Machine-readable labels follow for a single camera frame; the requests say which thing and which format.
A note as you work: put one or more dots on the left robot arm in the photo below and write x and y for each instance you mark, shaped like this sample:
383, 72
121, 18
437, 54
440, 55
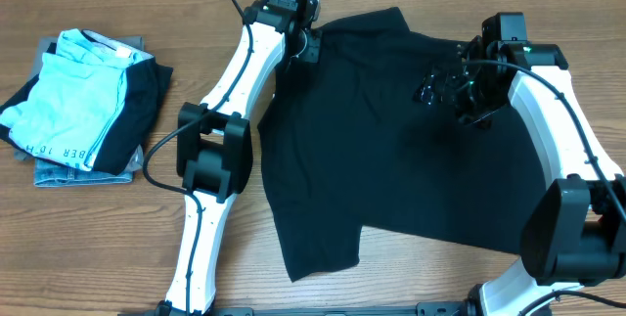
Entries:
214, 154

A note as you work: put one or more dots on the folded blue jeans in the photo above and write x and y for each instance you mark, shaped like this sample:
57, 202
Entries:
50, 175

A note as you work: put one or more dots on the black t-shirt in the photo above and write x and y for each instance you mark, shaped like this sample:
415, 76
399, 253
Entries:
344, 145

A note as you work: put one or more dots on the light blue folded t-shirt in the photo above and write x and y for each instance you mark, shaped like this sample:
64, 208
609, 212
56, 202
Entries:
80, 92

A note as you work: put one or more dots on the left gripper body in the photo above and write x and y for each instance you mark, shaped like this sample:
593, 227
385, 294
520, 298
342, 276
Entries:
309, 48

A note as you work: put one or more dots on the grey folded garment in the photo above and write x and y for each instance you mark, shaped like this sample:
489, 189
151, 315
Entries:
44, 43

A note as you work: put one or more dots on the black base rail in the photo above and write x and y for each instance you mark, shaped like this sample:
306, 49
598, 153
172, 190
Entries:
332, 311

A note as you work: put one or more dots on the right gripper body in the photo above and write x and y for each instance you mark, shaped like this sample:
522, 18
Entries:
437, 87

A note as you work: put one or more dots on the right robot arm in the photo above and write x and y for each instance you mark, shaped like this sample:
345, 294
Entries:
575, 237

